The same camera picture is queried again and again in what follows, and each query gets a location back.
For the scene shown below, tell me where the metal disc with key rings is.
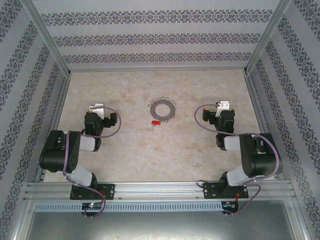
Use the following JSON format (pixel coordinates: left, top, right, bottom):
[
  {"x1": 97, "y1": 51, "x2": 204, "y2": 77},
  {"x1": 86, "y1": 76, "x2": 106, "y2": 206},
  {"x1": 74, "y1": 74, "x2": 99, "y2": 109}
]
[{"x1": 147, "y1": 97, "x2": 179, "y2": 124}]

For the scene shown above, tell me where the grey metal sheet panel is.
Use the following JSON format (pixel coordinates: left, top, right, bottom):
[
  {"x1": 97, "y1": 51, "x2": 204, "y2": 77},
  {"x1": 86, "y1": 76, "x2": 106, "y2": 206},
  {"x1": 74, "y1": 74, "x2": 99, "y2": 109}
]
[{"x1": 24, "y1": 211, "x2": 298, "y2": 240}]

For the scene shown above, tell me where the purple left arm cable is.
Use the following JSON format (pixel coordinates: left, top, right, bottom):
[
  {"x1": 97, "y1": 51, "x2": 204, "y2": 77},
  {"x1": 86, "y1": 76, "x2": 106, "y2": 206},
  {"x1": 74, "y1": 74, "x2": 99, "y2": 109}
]
[{"x1": 62, "y1": 106, "x2": 123, "y2": 187}]

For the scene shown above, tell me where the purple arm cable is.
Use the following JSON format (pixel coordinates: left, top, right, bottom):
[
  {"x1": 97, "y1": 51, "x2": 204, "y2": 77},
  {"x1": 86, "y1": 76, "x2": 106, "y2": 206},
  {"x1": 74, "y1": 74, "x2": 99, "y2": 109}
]
[
  {"x1": 62, "y1": 106, "x2": 123, "y2": 187},
  {"x1": 194, "y1": 104, "x2": 281, "y2": 216}
]

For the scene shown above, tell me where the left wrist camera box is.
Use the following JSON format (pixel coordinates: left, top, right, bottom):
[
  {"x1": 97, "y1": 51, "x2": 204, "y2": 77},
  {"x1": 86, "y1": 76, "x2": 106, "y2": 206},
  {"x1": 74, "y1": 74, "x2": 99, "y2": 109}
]
[{"x1": 89, "y1": 102, "x2": 105, "y2": 119}]

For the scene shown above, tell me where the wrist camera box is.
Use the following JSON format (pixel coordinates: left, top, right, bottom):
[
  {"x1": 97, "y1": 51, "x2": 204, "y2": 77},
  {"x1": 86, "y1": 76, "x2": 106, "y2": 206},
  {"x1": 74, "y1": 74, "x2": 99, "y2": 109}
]
[
  {"x1": 89, "y1": 102, "x2": 105, "y2": 119},
  {"x1": 216, "y1": 100, "x2": 230, "y2": 111}
]

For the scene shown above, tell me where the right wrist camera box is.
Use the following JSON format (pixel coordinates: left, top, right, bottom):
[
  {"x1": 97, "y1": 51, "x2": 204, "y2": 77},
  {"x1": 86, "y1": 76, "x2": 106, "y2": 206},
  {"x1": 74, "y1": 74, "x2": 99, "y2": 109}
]
[{"x1": 216, "y1": 100, "x2": 230, "y2": 111}]

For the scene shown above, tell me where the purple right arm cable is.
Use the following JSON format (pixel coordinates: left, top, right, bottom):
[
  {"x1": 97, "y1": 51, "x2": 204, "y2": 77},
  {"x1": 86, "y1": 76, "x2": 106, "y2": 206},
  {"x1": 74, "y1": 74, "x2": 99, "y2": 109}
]
[{"x1": 194, "y1": 104, "x2": 281, "y2": 216}]

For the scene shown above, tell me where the aluminium side rail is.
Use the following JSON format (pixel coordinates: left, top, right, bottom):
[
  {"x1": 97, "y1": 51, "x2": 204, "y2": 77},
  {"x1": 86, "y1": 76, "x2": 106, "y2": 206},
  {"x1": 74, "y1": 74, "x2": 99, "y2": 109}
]
[
  {"x1": 243, "y1": 71, "x2": 286, "y2": 181},
  {"x1": 33, "y1": 72, "x2": 72, "y2": 183}
]

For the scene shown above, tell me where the aluminium corner post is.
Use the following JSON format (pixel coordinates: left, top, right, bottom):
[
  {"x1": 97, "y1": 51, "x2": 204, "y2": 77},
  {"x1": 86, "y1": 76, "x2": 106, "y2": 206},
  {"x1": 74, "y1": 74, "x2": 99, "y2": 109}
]
[
  {"x1": 22, "y1": 0, "x2": 72, "y2": 77},
  {"x1": 242, "y1": 0, "x2": 292, "y2": 75}
]

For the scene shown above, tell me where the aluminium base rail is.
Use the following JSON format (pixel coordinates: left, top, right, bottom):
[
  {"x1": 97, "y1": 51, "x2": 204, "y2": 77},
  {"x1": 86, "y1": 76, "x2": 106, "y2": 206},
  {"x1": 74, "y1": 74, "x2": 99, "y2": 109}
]
[{"x1": 23, "y1": 181, "x2": 296, "y2": 201}]

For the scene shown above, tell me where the grey slotted cable duct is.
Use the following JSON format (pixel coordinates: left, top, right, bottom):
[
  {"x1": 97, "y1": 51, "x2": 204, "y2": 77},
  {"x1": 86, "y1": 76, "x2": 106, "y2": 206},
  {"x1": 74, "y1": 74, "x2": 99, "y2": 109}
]
[{"x1": 33, "y1": 201, "x2": 223, "y2": 213}]

